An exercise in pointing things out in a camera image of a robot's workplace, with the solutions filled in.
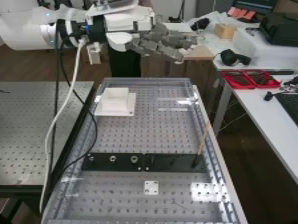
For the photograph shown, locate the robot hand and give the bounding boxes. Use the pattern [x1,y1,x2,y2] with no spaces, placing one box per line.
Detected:
[85,0,199,64]

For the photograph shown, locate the small white box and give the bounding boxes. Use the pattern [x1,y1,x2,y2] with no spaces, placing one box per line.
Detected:
[93,86,138,118]

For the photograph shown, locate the small wooden box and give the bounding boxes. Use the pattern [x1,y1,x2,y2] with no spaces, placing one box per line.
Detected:
[214,23,236,40]

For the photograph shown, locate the black headphones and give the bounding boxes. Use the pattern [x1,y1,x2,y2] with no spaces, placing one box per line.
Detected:
[219,48,252,67]

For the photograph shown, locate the red tray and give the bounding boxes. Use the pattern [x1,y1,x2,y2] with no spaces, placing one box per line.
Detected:
[244,69,282,89]
[219,69,258,90]

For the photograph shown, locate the clear box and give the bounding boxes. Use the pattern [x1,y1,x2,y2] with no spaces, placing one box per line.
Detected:
[41,77,250,224]

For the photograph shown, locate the white desk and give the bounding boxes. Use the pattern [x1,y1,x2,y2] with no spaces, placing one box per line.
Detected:
[190,11,298,73]
[230,74,298,186]

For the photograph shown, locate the black case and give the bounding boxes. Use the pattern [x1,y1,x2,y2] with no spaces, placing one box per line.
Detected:
[258,13,298,46]

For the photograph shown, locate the thin stick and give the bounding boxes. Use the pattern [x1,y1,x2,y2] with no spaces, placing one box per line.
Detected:
[196,121,210,156]

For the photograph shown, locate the black plate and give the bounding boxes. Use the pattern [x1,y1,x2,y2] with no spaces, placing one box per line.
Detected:
[82,152,208,174]

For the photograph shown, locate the black keyboard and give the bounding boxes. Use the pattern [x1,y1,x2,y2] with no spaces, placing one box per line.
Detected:
[274,91,298,128]

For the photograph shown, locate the small white square plate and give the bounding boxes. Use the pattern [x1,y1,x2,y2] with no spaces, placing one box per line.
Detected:
[142,180,159,196]

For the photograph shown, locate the black cable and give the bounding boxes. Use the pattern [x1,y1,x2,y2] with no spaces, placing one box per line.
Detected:
[54,49,98,178]
[49,19,63,168]

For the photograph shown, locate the white cable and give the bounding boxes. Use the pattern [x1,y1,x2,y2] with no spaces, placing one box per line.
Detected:
[38,36,87,214]

